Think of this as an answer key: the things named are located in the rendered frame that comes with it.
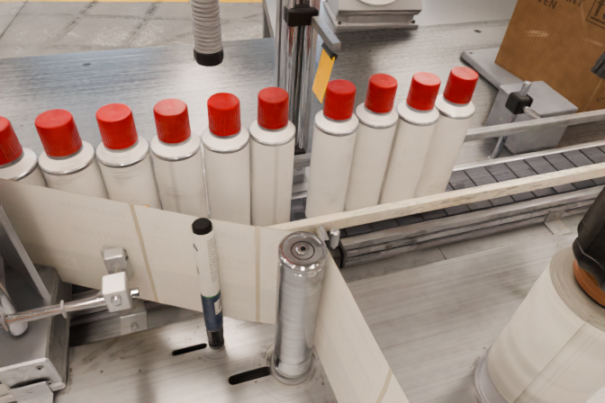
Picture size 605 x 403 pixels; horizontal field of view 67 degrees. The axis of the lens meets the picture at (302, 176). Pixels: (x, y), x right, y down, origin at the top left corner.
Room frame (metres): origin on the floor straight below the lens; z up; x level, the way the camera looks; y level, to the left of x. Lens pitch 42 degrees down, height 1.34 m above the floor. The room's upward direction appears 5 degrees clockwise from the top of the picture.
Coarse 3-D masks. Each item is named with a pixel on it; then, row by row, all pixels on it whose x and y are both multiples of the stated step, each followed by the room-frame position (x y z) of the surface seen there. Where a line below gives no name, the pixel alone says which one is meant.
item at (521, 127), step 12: (540, 120) 0.60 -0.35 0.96; (552, 120) 0.60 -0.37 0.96; (564, 120) 0.60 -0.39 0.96; (576, 120) 0.61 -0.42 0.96; (588, 120) 0.62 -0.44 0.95; (600, 120) 0.63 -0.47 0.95; (468, 132) 0.55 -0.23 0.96; (480, 132) 0.55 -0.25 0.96; (492, 132) 0.56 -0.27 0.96; (504, 132) 0.57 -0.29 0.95; (516, 132) 0.57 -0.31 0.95; (300, 156) 0.46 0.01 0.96
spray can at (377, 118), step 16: (368, 80) 0.46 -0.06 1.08; (384, 80) 0.46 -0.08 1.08; (368, 96) 0.45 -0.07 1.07; (384, 96) 0.44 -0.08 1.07; (368, 112) 0.45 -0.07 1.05; (384, 112) 0.44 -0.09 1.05; (368, 128) 0.43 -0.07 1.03; (384, 128) 0.43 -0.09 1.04; (368, 144) 0.43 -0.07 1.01; (384, 144) 0.44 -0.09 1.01; (352, 160) 0.44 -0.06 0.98; (368, 160) 0.43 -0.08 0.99; (384, 160) 0.44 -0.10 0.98; (352, 176) 0.44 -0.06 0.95; (368, 176) 0.43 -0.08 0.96; (352, 192) 0.44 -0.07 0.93; (368, 192) 0.43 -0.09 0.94; (352, 208) 0.43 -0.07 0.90
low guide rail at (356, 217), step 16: (528, 176) 0.52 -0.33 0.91; (544, 176) 0.52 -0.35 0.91; (560, 176) 0.52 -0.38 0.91; (576, 176) 0.53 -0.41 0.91; (592, 176) 0.55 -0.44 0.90; (448, 192) 0.47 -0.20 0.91; (464, 192) 0.47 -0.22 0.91; (480, 192) 0.47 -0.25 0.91; (496, 192) 0.48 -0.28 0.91; (512, 192) 0.50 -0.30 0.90; (368, 208) 0.42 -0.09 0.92; (384, 208) 0.43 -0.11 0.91; (400, 208) 0.43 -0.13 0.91; (416, 208) 0.44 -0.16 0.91; (432, 208) 0.45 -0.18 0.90; (288, 224) 0.38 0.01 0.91; (304, 224) 0.39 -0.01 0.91; (320, 224) 0.39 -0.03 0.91; (336, 224) 0.40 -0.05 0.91; (352, 224) 0.41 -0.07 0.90
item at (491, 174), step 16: (528, 160) 0.60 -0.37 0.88; (544, 160) 0.60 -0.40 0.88; (560, 160) 0.61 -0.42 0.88; (576, 160) 0.61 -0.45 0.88; (592, 160) 0.62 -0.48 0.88; (464, 176) 0.55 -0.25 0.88; (480, 176) 0.55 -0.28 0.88; (496, 176) 0.55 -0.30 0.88; (512, 176) 0.56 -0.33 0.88; (528, 192) 0.52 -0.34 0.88; (544, 192) 0.53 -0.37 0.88; (560, 192) 0.53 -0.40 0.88; (304, 208) 0.45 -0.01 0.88; (448, 208) 0.47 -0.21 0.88; (464, 208) 0.48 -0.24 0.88; (480, 208) 0.48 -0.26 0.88; (368, 224) 0.43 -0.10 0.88; (384, 224) 0.43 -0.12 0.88; (400, 224) 0.43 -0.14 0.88; (80, 288) 0.29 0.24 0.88
